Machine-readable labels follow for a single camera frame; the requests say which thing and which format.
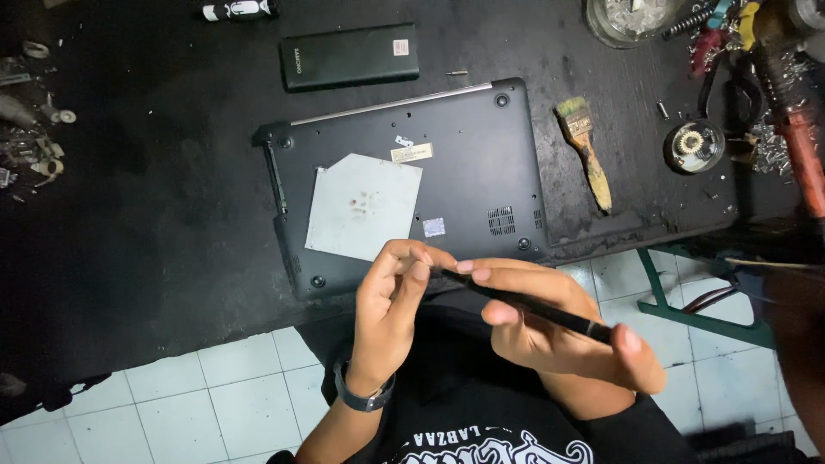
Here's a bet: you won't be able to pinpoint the black bottle with white cap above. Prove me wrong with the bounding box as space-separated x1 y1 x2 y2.
202 0 280 23

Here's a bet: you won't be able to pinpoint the heap of tools and screws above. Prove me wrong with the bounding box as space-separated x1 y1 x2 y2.
663 0 825 220

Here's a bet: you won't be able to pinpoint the black laptop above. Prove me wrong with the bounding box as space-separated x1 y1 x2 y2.
251 77 554 302

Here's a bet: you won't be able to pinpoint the person's right hand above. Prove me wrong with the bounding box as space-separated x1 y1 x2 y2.
456 258 669 421

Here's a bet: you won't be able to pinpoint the heap of small parts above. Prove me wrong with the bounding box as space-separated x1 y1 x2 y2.
0 39 78 205

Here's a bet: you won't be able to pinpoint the red and black cables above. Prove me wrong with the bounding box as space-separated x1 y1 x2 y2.
683 287 739 314

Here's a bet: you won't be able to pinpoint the black power bank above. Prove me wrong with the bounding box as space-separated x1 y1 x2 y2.
278 23 420 92

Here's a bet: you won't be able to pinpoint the black slim screwdriver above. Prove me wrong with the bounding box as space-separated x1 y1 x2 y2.
440 267 614 344

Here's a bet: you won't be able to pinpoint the silver optical drive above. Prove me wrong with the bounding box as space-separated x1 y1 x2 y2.
304 153 424 263

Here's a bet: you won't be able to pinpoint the person's black printed shirt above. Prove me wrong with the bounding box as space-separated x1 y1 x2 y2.
267 290 703 464

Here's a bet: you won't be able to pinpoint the green metal frame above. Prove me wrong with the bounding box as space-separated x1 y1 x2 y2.
637 245 777 350

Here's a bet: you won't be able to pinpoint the person's left hand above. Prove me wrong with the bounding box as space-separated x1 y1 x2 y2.
347 240 457 396

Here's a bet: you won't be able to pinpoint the black wristwatch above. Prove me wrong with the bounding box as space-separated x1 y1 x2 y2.
333 359 397 413

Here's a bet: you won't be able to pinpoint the glass jar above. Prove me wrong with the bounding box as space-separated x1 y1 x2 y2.
584 0 684 50

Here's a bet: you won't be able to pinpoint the round tin with gears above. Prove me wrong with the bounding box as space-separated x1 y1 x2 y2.
664 119 726 175

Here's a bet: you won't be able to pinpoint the worn wooden paintbrush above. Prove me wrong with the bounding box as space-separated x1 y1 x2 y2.
555 97 613 214

